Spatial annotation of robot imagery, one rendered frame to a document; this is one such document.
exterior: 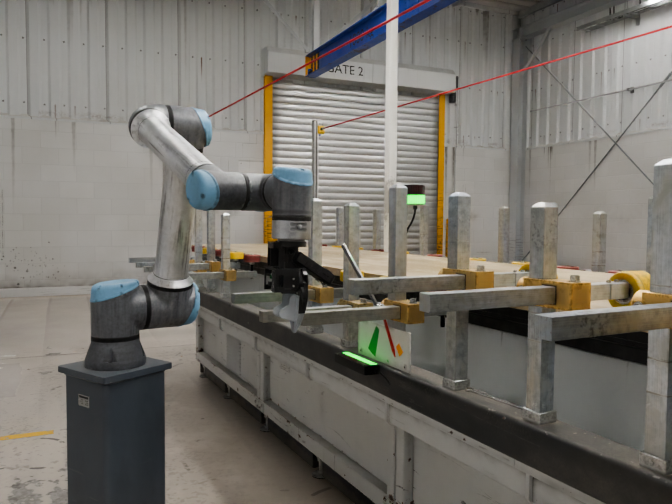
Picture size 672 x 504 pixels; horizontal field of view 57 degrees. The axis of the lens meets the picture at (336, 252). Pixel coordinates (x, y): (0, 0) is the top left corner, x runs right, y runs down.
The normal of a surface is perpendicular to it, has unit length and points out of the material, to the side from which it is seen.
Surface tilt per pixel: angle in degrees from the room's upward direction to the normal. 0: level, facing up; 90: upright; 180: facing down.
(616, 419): 90
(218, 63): 90
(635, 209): 90
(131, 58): 90
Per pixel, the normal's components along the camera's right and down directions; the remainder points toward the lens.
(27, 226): 0.41, 0.05
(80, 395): -0.58, 0.04
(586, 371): -0.89, 0.02
